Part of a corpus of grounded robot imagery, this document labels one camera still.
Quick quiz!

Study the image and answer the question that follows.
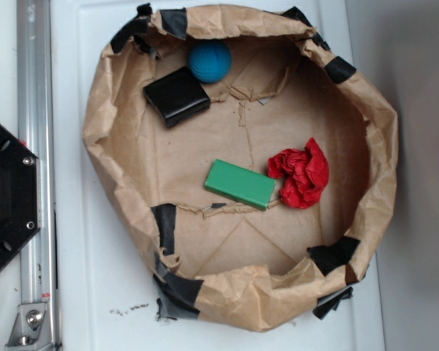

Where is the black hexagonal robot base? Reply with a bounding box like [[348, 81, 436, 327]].
[[0, 124, 40, 272]]

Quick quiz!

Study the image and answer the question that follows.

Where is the green box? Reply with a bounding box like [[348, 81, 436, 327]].
[[204, 159, 277, 211]]

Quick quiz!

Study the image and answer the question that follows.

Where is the black box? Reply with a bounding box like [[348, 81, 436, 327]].
[[143, 67, 211, 128]]

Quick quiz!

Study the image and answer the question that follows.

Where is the crumpled red paper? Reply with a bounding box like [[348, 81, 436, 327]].
[[267, 137, 329, 209]]

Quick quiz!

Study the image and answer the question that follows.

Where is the blue ball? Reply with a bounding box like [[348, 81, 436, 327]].
[[188, 40, 232, 83]]

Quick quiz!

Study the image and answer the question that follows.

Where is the brown paper bag enclosure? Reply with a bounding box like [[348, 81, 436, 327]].
[[83, 4, 398, 331]]

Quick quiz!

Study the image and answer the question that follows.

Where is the aluminium frame rail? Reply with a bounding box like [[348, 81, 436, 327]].
[[17, 1, 63, 350]]

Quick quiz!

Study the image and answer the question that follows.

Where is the metal corner bracket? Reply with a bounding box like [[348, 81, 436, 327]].
[[4, 302, 54, 351]]

